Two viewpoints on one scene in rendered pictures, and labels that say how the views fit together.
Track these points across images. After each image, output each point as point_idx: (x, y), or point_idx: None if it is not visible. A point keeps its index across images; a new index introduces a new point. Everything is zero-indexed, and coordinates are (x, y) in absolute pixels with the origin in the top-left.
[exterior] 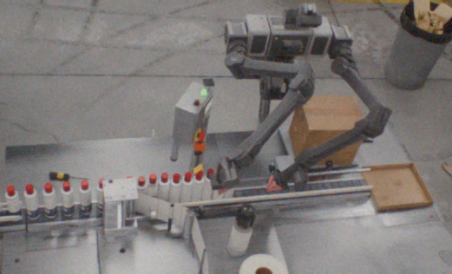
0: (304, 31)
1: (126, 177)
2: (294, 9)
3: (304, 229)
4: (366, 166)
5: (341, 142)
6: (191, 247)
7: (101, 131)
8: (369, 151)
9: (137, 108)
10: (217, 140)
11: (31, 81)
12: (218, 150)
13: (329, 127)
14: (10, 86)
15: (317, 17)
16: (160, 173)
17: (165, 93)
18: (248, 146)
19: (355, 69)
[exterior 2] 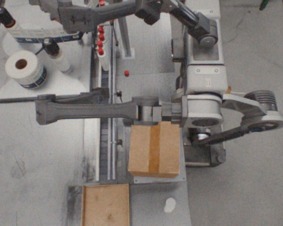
0: (190, 55)
1: (136, 18)
2: (199, 15)
3: (78, 119)
4: (128, 188)
5: (64, 98)
6: (71, 43)
7: (240, 63)
8: (151, 202)
9: (265, 84)
10: (166, 73)
11: (281, 25)
12: (157, 72)
13: (134, 131)
14: (274, 15)
15: (140, 4)
16: (137, 35)
17: None
18: None
19: (142, 120)
